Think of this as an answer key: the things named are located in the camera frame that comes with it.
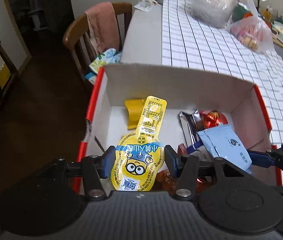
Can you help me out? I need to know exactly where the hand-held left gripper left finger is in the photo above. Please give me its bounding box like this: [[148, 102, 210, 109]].
[[42, 145, 117, 201]]

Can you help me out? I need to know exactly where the small yellow snack packet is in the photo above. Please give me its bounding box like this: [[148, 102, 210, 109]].
[[124, 98, 146, 131]]

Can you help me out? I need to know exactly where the white cardboard box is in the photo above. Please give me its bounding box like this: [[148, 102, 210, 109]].
[[73, 63, 282, 196]]

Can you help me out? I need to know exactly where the wooden chair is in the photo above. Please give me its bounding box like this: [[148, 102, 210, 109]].
[[63, 2, 133, 86]]

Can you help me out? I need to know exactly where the white paper packet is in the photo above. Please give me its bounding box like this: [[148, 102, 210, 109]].
[[134, 0, 157, 12]]

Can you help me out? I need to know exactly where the pink towel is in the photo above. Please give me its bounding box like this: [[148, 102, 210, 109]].
[[84, 2, 121, 56]]

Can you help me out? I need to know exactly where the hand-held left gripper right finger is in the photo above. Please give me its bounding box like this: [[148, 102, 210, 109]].
[[164, 144, 251, 201]]

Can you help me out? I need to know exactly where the silver foil snack packet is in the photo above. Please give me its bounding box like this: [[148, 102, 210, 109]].
[[179, 110, 207, 161]]

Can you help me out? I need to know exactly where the large red snack bag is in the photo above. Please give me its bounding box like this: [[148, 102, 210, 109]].
[[156, 143, 213, 196]]

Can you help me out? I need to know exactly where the shiny red foil packet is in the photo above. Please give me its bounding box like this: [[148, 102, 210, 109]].
[[199, 110, 228, 126]]

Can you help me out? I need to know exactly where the floral seat cushion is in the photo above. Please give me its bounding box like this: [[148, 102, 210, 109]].
[[89, 48, 123, 83]]

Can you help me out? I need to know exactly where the yellow cartoon jelly packet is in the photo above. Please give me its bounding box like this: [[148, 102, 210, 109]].
[[110, 95, 167, 192]]

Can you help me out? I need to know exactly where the clear plastic bag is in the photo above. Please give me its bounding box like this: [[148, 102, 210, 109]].
[[188, 0, 234, 29]]

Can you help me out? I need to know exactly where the light blue snack packet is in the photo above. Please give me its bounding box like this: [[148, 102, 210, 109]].
[[197, 123, 253, 175]]

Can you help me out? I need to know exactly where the orange folding container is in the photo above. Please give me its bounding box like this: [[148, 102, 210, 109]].
[[231, 3, 253, 23]]

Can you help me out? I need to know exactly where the pink plastic bag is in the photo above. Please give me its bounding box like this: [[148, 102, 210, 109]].
[[225, 0, 275, 54]]

